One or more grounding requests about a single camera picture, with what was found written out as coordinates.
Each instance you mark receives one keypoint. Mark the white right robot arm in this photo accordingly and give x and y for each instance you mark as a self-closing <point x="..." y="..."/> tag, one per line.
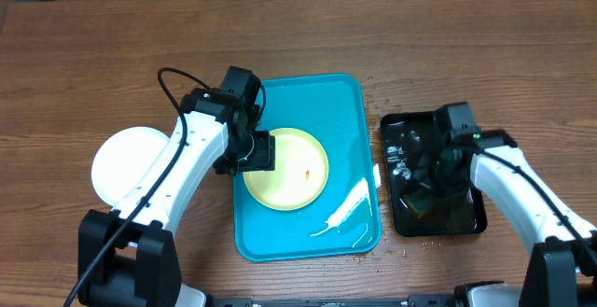
<point x="561" y="244"/>

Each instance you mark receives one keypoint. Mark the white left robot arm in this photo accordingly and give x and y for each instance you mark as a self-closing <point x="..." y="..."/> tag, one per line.
<point x="127" y="257"/>

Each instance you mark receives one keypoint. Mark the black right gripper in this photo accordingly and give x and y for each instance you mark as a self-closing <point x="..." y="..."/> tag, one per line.
<point x="426" y="182"/>

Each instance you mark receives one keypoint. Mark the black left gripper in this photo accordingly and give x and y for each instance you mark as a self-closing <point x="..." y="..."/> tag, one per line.
<point x="266" y="159"/>

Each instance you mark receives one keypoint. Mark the black water tray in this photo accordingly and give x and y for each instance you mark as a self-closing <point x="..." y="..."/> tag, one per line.
<point x="400" y="132"/>

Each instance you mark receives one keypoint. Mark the green yellow sponge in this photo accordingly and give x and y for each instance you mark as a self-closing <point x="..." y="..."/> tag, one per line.
<point x="418" y="203"/>

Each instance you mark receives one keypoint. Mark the white plate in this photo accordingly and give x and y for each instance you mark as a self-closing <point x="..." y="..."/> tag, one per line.
<point x="122" y="161"/>

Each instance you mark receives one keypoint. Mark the yellow-green plate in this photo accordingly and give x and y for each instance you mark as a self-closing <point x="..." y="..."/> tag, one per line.
<point x="299" y="176"/>

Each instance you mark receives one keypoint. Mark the teal plastic tray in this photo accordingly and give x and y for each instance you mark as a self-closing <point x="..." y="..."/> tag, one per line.
<point x="344" y="218"/>

